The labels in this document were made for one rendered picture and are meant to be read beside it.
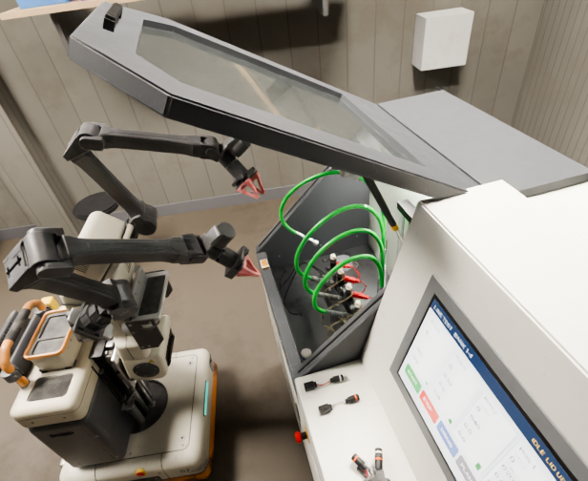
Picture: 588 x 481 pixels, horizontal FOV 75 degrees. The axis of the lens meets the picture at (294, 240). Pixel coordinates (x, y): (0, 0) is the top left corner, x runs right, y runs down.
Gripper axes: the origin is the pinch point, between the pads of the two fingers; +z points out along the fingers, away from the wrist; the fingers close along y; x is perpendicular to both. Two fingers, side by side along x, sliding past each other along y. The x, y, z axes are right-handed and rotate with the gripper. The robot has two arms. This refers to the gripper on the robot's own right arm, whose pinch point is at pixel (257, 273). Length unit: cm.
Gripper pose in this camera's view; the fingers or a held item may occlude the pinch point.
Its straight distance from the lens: 125.4
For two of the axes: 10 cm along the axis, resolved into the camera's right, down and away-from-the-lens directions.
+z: 7.9, 4.8, 3.8
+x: 0.2, -6.4, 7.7
